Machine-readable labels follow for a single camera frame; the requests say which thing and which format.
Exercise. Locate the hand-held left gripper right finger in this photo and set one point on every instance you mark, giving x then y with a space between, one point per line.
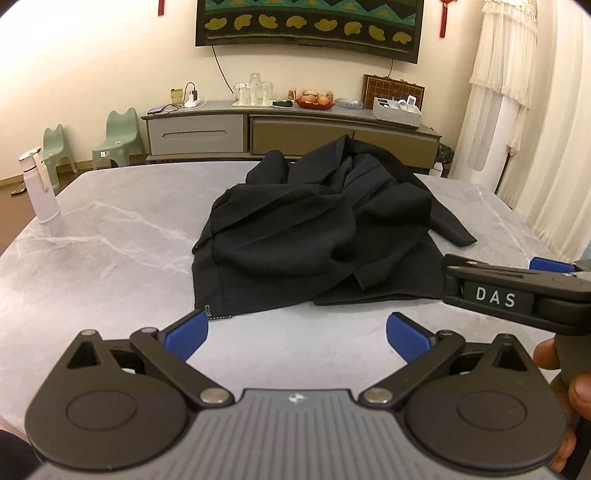
406 339

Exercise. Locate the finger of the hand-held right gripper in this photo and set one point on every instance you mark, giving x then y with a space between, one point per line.
551 265

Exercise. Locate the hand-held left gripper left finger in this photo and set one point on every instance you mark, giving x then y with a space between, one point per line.
187 336

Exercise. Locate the black jacket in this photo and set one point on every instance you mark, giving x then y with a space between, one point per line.
286 230

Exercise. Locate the person's right hand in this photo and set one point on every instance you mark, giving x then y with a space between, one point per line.
581 394

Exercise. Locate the cream curtain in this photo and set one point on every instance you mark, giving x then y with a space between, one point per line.
563 138

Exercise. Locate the white standing air conditioner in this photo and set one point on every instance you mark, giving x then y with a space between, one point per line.
494 138

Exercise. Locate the black bag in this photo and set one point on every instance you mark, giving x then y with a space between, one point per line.
444 159

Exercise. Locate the grey and tan sideboard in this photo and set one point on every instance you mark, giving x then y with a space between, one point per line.
198 134

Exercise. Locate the white thermos bottle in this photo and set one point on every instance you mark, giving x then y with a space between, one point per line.
41 194

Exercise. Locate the white storage basket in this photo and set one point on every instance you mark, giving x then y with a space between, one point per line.
397 116

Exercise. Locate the green child chair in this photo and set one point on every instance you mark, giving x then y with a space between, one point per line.
55 147
121 136

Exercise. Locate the white lace cloth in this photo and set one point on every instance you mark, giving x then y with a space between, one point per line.
501 50

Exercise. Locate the white power strip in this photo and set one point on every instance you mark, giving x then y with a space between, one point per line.
194 105

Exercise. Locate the wooden framed board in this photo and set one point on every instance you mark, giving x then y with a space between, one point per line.
392 85

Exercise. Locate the yellow-green cup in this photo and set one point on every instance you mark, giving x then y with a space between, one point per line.
176 98

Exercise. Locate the white charger plug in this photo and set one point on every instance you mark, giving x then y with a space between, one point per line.
192 96

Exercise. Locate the white tray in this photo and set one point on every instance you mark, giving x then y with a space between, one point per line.
251 104

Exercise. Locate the clear glass dish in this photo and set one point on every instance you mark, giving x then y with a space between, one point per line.
348 103

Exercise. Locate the clear glass cup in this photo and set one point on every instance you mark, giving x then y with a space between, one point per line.
268 92
241 93

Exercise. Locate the small black box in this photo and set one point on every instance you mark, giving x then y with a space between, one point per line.
282 104

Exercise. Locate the red fruit bowl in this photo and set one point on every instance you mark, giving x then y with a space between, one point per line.
315 104

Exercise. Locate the tall clear glass carafe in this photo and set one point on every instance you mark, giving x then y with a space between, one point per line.
256 90

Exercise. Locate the red hanging ornament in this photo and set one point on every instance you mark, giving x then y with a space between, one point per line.
161 6
444 18

